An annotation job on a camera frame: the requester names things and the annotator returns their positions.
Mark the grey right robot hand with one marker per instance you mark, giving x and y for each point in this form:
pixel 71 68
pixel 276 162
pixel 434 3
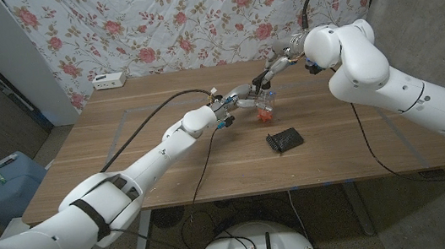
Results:
pixel 285 48

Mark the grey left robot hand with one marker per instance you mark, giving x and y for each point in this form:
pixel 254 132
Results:
pixel 238 93

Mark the clear plastic dispenser bottle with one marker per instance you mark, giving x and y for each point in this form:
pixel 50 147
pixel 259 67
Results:
pixel 266 102

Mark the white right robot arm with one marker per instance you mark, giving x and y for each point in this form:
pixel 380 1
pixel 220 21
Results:
pixel 392 82

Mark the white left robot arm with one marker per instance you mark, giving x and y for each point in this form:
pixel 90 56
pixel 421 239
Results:
pixel 146 163

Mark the orange spiky stress ball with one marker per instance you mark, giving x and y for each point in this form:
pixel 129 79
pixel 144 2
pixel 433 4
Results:
pixel 265 116

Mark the black ribbed card holder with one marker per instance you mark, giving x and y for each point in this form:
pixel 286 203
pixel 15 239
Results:
pixel 286 140

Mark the floral backdrop cloth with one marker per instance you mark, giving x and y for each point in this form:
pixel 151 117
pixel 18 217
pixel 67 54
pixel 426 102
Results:
pixel 192 17

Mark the white power strip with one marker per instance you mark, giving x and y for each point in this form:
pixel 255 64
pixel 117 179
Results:
pixel 108 81

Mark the black round floor disc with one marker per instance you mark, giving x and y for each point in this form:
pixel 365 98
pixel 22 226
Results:
pixel 168 218

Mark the white table leg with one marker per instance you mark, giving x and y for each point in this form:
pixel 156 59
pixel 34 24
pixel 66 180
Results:
pixel 143 244

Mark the white grey flat bar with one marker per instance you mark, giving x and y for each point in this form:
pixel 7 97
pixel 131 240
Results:
pixel 0 164

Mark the small green toy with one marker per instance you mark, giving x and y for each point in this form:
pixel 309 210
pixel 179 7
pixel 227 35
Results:
pixel 0 177

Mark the blue storage box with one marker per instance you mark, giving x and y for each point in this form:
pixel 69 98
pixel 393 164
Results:
pixel 6 198

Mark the white floor container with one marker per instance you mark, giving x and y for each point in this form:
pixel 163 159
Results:
pixel 13 224

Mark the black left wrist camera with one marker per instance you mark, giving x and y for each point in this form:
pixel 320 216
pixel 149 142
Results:
pixel 225 121

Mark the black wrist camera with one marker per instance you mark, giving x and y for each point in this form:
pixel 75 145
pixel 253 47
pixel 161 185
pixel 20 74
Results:
pixel 314 67
pixel 225 121

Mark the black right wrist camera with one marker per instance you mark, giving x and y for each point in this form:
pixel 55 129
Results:
pixel 314 67

